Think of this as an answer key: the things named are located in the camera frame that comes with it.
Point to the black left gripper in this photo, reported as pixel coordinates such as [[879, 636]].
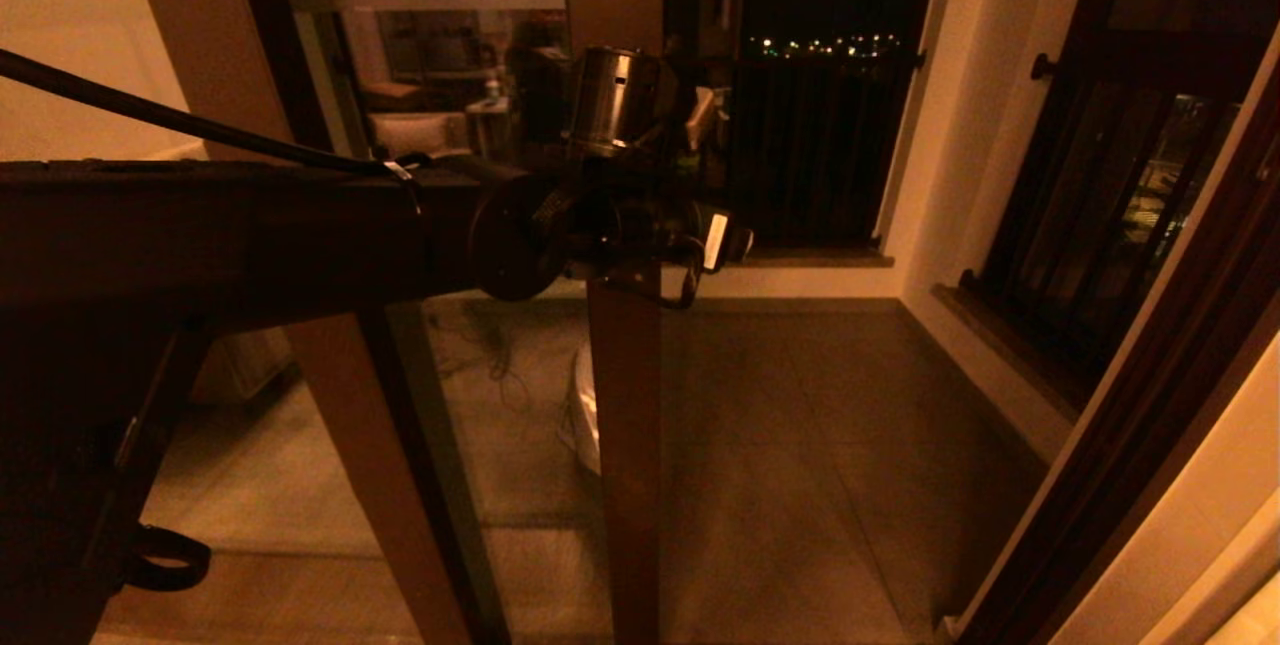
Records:
[[640, 215]]

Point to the brown framed glass sliding door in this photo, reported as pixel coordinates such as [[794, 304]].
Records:
[[625, 425]]

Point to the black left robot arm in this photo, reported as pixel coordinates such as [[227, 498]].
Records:
[[200, 235]]

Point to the dark metal balcony railing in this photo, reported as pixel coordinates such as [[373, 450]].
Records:
[[820, 175]]

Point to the stone side window sill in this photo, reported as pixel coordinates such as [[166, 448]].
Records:
[[1010, 355]]

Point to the dark brown door jamb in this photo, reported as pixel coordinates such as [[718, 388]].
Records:
[[1150, 405]]

